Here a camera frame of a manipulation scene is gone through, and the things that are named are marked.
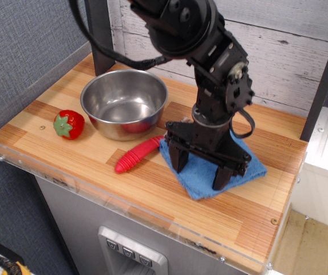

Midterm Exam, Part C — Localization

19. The red plastic strawberry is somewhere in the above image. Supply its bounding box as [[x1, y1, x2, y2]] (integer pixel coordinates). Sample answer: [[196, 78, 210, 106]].
[[53, 109, 85, 140]]

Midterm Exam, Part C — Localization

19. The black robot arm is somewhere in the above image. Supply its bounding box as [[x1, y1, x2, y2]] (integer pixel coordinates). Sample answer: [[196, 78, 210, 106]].
[[131, 1, 255, 190]]

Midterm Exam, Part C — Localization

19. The black right vertical post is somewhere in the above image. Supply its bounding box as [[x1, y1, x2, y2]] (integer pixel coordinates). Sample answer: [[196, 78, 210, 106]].
[[300, 60, 328, 142]]

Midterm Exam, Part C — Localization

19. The clear acrylic table guard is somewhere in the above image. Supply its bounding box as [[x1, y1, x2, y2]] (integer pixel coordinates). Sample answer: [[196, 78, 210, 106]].
[[0, 54, 306, 274]]

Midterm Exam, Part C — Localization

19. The stainless steel bowl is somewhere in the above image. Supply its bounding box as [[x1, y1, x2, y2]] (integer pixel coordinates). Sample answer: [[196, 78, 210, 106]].
[[80, 69, 168, 141]]

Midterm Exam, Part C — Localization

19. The red handled metal fork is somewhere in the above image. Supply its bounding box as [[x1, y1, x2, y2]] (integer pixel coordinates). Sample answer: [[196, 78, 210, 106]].
[[114, 131, 168, 174]]

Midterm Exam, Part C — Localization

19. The black vertical post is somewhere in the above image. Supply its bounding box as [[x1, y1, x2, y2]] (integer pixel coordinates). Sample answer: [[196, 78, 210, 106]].
[[85, 0, 116, 76], [300, 60, 328, 142]]

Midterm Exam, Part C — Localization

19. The white ribbed appliance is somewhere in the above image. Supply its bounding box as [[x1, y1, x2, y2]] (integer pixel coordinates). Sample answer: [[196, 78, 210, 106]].
[[291, 107, 328, 225]]

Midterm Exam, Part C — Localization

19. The black yellow object corner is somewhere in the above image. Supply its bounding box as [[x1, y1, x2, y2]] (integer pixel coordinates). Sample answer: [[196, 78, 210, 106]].
[[0, 239, 35, 275]]

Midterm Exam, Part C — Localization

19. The blue cloth napkin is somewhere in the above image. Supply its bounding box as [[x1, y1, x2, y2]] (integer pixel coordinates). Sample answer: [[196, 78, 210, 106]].
[[159, 137, 267, 200]]

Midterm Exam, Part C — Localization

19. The black left vertical post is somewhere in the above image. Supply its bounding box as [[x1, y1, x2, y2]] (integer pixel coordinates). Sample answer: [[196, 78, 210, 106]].
[[85, 0, 116, 76]]

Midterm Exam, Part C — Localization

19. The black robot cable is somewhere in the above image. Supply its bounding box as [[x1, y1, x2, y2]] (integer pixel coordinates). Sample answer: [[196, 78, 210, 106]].
[[69, 0, 172, 71]]

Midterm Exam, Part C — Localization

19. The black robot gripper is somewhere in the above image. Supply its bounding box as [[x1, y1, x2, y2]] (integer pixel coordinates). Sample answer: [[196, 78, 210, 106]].
[[165, 116, 251, 191]]

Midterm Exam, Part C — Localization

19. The grey cabinet with dispenser panel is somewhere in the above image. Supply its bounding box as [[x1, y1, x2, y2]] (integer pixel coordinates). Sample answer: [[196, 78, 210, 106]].
[[36, 176, 241, 274]]

